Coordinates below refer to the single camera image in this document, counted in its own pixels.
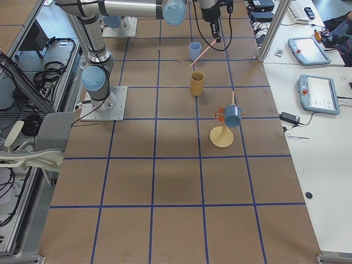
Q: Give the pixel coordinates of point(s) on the bamboo cylinder holder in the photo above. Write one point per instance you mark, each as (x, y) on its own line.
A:
(197, 83)

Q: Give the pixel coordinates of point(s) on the aluminium frame post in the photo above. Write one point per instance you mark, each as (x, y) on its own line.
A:
(281, 10)

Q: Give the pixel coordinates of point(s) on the black power adapter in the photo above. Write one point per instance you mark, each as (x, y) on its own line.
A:
(289, 118)

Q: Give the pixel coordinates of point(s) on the orange mug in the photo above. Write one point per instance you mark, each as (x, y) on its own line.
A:
(219, 115)

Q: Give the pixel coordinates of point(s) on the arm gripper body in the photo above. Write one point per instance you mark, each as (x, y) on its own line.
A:
(210, 15)

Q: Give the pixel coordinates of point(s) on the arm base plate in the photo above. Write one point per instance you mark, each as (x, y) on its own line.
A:
(112, 109)
(119, 27)

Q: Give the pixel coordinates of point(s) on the teach pendant near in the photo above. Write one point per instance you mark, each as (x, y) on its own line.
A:
(318, 94)

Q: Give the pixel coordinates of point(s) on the light blue plastic cup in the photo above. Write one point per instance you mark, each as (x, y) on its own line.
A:
(194, 50)

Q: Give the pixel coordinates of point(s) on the pink chopstick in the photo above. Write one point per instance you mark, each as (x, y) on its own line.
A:
(201, 54)

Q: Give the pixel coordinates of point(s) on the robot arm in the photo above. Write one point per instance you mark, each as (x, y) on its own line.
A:
(155, 65)
(210, 9)

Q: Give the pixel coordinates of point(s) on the wooden mug tree stand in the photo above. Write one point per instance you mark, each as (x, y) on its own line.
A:
(221, 136)

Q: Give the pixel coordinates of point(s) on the blue mug on stand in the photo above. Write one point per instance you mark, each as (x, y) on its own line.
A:
(232, 116)

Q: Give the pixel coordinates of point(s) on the teach pendant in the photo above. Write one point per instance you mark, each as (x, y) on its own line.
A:
(318, 94)
(307, 51)

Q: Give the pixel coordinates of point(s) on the grey office chair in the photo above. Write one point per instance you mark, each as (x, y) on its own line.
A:
(47, 151)

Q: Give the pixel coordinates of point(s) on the teach pendant far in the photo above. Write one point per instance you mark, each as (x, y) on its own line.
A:
(307, 51)

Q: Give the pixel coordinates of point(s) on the small remote control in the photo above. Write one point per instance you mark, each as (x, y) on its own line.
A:
(279, 52)

